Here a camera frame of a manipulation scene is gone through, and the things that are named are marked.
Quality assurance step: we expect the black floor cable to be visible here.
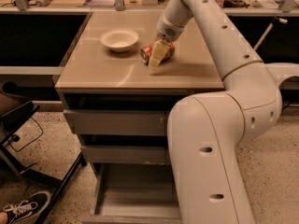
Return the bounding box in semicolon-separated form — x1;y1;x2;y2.
7;116;45;153

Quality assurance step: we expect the grey middle drawer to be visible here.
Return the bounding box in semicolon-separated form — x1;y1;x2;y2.
78;134;170;165

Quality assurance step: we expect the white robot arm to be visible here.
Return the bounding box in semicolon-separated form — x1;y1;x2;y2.
149;0;282;224

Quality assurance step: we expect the grey top drawer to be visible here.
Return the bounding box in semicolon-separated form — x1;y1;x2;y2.
63;93;188;137

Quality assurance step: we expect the grey open bottom drawer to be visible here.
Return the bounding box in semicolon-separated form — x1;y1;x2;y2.
81;164;182;224

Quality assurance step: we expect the white stick black tip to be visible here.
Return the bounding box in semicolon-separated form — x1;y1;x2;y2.
253;17;288;50

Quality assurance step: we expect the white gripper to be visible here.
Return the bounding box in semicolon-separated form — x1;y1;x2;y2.
149;14;184;67

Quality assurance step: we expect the white paper bowl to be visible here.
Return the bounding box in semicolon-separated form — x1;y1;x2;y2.
100;29;139;53

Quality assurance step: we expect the black office chair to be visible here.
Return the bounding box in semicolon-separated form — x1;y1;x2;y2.
0;80;88;224

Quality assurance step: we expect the black white sneaker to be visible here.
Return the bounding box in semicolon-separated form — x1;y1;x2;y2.
0;191;50;224

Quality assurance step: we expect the crushed red coke can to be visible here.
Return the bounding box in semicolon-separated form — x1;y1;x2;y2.
140;43;175;65

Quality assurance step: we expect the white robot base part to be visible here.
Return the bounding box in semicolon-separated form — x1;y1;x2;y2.
266;63;299;87

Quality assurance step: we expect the grey drawer cabinet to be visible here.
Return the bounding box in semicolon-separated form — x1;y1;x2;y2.
54;9;225;224

